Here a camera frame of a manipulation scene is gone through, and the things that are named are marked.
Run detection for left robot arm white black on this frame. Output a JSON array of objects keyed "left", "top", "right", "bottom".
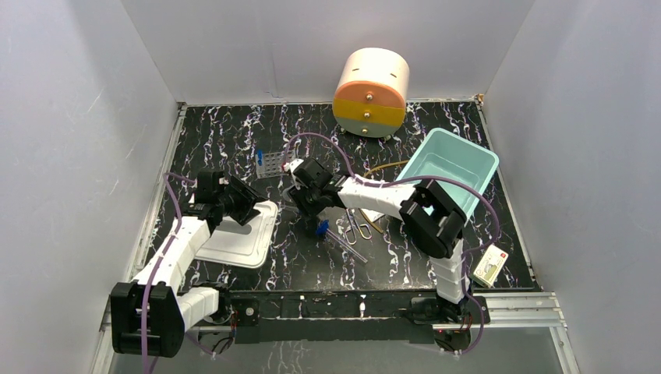
[{"left": 109, "top": 168, "right": 267, "bottom": 358}]

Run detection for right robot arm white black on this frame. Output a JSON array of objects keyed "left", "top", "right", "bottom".
[{"left": 282, "top": 158, "right": 498, "bottom": 322}]

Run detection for clear plastic funnel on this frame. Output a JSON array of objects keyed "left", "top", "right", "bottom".
[{"left": 281, "top": 186, "right": 295, "bottom": 203}]

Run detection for blue plastic clamp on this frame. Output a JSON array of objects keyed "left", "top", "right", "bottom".
[{"left": 315, "top": 220, "right": 330, "bottom": 238}]

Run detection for glass tube blue tip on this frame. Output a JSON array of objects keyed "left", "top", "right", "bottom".
[{"left": 326, "top": 231, "right": 368, "bottom": 264}]

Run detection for white bin lid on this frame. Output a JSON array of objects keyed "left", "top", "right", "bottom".
[{"left": 195, "top": 200, "right": 278, "bottom": 269}]

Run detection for clear test tube rack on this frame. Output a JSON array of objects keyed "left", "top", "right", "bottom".
[{"left": 255, "top": 151, "right": 286, "bottom": 179}]

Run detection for metal scissors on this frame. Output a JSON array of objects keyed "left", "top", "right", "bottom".
[{"left": 344, "top": 209, "right": 373, "bottom": 245}]

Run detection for small white sachet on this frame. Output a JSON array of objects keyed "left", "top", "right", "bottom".
[{"left": 362, "top": 210, "right": 384, "bottom": 222}]

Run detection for yellow rubber tubing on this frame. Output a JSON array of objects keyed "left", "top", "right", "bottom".
[{"left": 359, "top": 160, "right": 408, "bottom": 234}]

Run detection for round pastel drawer cabinet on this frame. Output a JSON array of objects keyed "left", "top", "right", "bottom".
[{"left": 332, "top": 48, "right": 410, "bottom": 141}]

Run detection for teal plastic bin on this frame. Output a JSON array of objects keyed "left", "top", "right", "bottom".
[{"left": 397, "top": 129, "right": 500, "bottom": 193}]

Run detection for small white card box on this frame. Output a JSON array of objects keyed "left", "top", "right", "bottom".
[{"left": 471, "top": 245, "right": 509, "bottom": 288}]

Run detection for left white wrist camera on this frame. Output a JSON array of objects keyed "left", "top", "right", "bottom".
[{"left": 189, "top": 171, "right": 229, "bottom": 206}]

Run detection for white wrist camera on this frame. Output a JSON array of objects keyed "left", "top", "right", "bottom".
[
  {"left": 281, "top": 158, "right": 304, "bottom": 179},
  {"left": 189, "top": 171, "right": 229, "bottom": 206}
]

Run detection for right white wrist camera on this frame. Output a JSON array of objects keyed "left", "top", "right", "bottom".
[{"left": 281, "top": 158, "right": 304, "bottom": 179}]

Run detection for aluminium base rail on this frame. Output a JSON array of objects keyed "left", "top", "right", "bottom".
[{"left": 102, "top": 288, "right": 565, "bottom": 350}]

